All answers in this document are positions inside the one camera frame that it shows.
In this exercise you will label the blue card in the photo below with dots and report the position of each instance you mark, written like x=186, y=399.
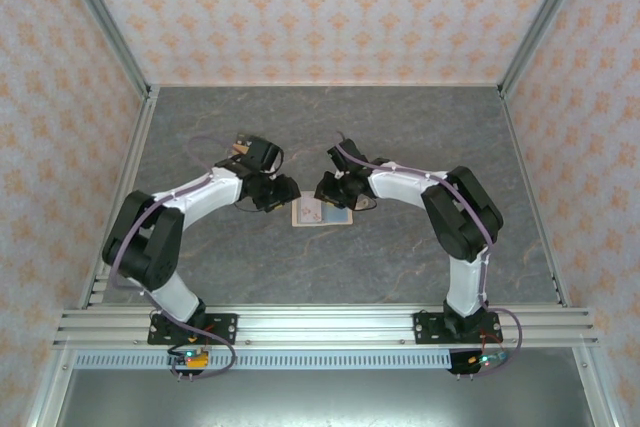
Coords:
x=337, y=216

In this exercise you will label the beige leather card holder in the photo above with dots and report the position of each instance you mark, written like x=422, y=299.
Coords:
x=321, y=218

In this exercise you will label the aluminium frame post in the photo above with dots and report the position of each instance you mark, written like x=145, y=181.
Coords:
x=106, y=22
x=543, y=22

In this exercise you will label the grey metal panel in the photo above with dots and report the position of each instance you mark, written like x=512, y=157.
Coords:
x=320, y=402

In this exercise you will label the aluminium frame leg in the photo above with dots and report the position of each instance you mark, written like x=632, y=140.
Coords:
x=595, y=397
x=50, y=397

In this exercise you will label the black credit card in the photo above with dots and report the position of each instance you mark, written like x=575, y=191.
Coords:
x=242, y=138

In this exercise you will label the aluminium side rail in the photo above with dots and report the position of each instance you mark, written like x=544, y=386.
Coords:
x=521, y=147
x=135, y=139

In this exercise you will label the small controller circuit board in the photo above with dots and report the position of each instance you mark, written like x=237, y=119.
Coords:
x=480, y=361
x=192, y=359

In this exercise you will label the pink floral card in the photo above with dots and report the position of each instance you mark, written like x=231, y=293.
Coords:
x=308, y=212

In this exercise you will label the small card box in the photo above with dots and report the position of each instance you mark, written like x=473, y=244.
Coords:
x=234, y=147

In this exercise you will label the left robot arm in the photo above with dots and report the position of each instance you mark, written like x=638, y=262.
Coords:
x=145, y=242

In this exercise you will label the aluminium mounting rail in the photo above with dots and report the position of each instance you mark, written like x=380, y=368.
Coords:
x=325, y=327

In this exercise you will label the orange credit card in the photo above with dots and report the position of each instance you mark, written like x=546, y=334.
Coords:
x=240, y=149

